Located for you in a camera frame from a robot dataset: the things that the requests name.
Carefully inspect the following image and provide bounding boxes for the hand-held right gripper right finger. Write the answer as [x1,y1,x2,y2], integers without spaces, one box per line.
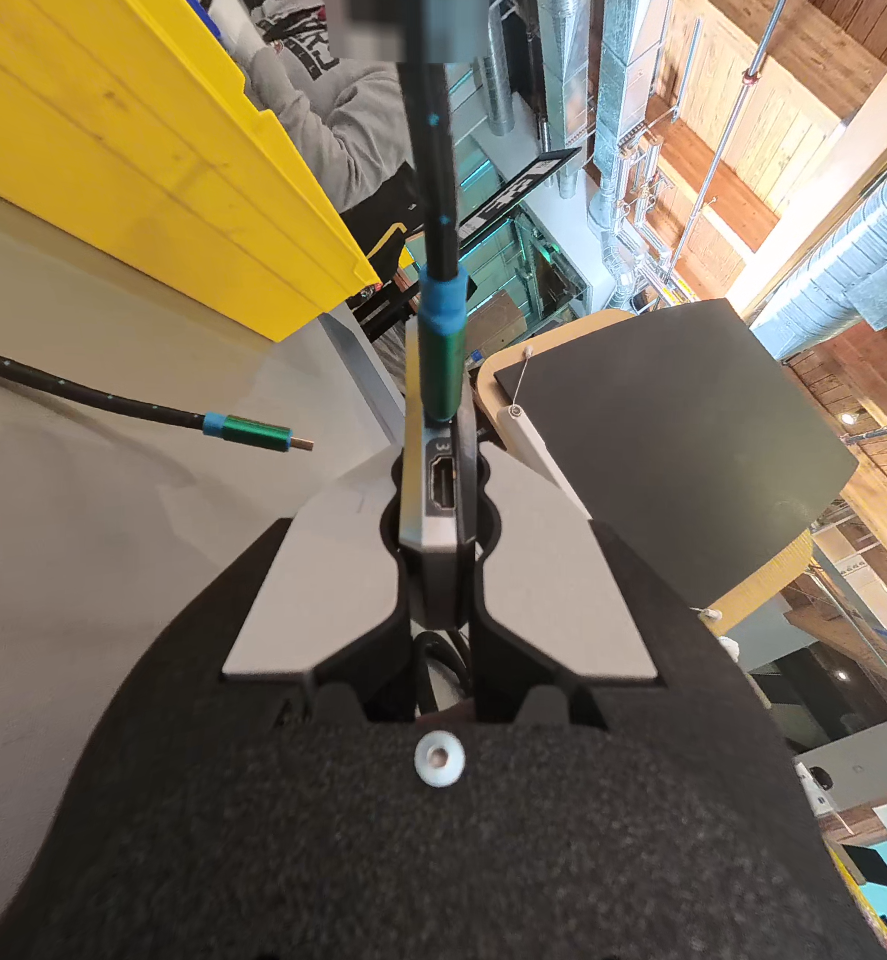
[468,442,660,724]

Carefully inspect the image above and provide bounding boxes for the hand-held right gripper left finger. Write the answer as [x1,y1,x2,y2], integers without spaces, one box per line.
[222,446,416,724]

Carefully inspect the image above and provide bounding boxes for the yellow storage bin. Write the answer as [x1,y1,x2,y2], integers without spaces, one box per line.
[0,0,381,343]

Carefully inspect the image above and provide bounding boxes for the grey desk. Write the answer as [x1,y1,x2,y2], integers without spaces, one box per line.
[0,176,407,931]

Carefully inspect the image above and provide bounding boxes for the black hanging sign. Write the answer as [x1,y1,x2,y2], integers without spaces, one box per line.
[454,147,584,243]

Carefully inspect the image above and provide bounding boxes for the metal ceiling pipe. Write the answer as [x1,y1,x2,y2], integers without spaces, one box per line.
[668,0,790,275]

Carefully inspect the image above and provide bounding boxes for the silver round ventilation duct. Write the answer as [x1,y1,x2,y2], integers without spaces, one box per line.
[749,138,887,361]

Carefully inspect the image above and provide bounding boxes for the insulated rectangular duct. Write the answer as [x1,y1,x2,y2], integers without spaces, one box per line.
[592,0,677,230]

